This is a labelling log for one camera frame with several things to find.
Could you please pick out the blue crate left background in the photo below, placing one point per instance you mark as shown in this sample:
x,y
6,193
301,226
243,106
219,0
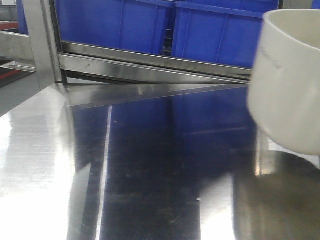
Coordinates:
x,y
134,25

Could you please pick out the blue crate background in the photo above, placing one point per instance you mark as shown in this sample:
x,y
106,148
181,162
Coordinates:
x,y
134,25
223,32

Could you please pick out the steel shelf frame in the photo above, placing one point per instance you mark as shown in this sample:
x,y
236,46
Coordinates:
x,y
134,67

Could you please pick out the steel upright post left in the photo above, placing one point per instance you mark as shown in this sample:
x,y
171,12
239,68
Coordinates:
x,y
43,29

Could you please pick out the blue crate right background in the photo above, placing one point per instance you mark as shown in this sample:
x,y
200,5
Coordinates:
x,y
223,32

